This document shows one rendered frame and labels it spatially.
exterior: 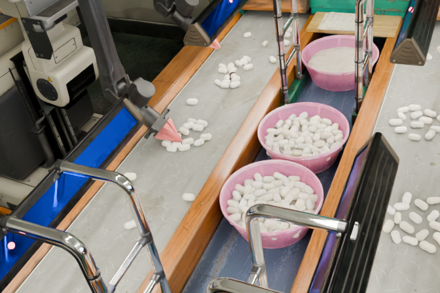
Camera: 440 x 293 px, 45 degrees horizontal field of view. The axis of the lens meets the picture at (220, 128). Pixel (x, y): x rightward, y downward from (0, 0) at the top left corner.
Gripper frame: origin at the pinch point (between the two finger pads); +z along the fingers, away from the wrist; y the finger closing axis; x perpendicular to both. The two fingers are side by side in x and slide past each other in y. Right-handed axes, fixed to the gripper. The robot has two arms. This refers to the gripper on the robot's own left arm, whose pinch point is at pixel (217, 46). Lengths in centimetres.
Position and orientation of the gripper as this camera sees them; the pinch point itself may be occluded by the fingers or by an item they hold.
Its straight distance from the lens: 193.6
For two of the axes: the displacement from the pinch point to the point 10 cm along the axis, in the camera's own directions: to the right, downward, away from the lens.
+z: 7.9, 6.1, 0.9
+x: -4.7, 5.1, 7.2
